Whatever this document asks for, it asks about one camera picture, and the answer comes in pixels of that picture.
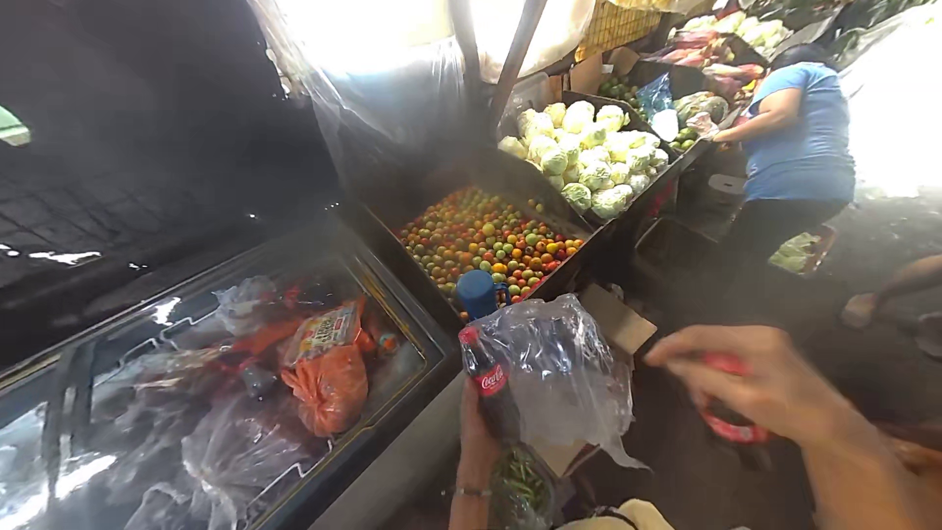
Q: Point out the person's left hand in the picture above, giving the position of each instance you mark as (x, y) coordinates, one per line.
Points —
(477, 434)

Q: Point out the person's right hand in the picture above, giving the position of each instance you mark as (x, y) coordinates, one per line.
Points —
(765, 390)

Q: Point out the person's right fingers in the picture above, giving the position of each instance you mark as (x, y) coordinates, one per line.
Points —
(695, 353)

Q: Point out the person's left fingers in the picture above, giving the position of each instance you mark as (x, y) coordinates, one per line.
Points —
(469, 401)

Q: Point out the dark bottle with red label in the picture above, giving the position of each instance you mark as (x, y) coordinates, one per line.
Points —
(494, 394)

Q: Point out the clear plastic bag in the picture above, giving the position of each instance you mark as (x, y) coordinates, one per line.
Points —
(567, 368)

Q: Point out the person's left forearm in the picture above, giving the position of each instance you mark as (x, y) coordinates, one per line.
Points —
(471, 509)

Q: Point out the person's right forearm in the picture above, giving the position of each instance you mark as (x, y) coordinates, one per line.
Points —
(868, 475)

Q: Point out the glass-topped chest freezer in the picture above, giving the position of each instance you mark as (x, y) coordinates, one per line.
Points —
(419, 397)

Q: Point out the brown cardboard piece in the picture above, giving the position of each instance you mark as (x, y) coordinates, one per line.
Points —
(618, 321)

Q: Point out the bag of green chilies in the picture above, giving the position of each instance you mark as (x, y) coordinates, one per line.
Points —
(521, 482)

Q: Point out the blue plastic mug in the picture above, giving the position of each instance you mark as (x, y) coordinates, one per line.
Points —
(477, 295)

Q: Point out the dark tomato crate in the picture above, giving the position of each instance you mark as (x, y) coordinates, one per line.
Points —
(581, 272)

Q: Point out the orange plastic bag bundle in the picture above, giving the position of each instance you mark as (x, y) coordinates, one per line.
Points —
(329, 386)

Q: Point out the container with green vegetables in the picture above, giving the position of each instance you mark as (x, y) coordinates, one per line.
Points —
(798, 252)

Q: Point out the food packet with printed label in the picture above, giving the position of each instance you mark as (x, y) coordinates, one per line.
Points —
(329, 331)

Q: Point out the pile of tomatoes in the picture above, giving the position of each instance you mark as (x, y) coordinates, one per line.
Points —
(508, 243)

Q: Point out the dark cabbage crate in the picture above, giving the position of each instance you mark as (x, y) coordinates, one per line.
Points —
(644, 193)

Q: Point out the person's body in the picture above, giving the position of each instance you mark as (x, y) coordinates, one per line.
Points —
(636, 517)

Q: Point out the pile of green fruits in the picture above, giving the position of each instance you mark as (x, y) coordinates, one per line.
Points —
(684, 138)

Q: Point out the pile of cabbages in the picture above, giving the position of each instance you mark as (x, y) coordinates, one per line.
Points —
(592, 158)

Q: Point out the large translucent plastic bag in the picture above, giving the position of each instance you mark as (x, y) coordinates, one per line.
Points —
(235, 449)

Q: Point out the blue plastic bag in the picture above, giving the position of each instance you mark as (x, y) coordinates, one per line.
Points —
(657, 103)

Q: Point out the pile of reddish vegetables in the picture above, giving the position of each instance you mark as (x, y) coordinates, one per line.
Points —
(699, 53)

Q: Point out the hanging clear plastic sheet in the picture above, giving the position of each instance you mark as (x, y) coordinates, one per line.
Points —
(401, 103)

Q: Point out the pile of pale vegetables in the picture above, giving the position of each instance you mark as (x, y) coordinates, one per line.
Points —
(750, 31)

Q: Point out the yellow woven basket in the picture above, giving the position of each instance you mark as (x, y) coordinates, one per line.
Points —
(614, 28)

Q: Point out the grey pole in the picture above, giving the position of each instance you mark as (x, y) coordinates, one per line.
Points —
(516, 55)
(465, 51)

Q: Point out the black sheet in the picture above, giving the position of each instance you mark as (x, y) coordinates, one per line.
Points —
(147, 162)

